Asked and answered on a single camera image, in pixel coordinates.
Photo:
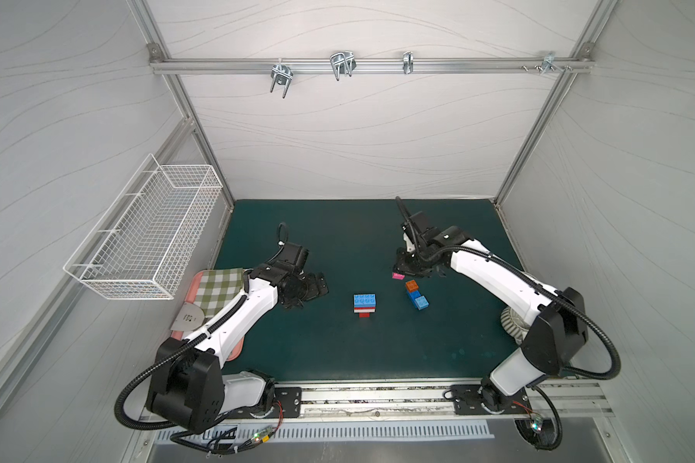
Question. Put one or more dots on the ribbed grey cup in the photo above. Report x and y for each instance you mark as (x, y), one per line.
(514, 325)

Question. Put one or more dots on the light blue 2x4 lego brick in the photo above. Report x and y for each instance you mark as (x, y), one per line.
(364, 301)

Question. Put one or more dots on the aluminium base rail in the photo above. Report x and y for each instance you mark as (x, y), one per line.
(421, 400)

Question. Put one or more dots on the aluminium crossbar rail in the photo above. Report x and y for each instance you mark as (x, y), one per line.
(383, 66)

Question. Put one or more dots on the white slotted cable duct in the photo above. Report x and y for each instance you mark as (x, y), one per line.
(382, 431)

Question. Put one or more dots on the orange 2x2 lego brick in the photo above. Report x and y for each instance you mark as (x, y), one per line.
(411, 286)

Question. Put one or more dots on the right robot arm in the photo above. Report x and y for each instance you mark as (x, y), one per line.
(553, 334)

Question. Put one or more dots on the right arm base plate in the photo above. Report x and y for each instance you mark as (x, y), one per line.
(466, 399)

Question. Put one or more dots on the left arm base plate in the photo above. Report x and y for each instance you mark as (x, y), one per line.
(281, 400)

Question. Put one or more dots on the metal ring clamp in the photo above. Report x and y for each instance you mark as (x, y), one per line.
(408, 63)

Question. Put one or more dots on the white wire basket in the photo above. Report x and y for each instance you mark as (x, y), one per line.
(141, 246)

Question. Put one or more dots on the light blue small lego brick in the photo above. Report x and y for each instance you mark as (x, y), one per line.
(420, 303)

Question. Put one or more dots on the pink tray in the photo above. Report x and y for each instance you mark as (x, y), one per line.
(224, 333)

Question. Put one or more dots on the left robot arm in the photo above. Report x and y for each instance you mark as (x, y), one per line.
(188, 388)

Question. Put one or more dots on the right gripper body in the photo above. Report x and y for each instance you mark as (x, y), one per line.
(413, 266)

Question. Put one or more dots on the metal hook clamp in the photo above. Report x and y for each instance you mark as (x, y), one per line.
(342, 63)
(281, 76)

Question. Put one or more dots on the metal spatula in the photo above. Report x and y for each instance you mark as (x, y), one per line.
(190, 318)

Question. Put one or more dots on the green checkered cloth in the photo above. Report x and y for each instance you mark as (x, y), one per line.
(212, 290)

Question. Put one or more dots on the metal clamp right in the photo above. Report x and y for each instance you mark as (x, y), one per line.
(549, 64)

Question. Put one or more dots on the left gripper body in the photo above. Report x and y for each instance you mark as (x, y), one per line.
(304, 286)

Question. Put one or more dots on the green table mat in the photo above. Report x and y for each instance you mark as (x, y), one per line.
(354, 244)

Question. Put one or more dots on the metal hook clamp middle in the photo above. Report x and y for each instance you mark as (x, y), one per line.
(342, 63)

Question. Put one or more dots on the metal hook clamp left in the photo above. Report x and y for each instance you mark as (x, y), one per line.
(281, 76)

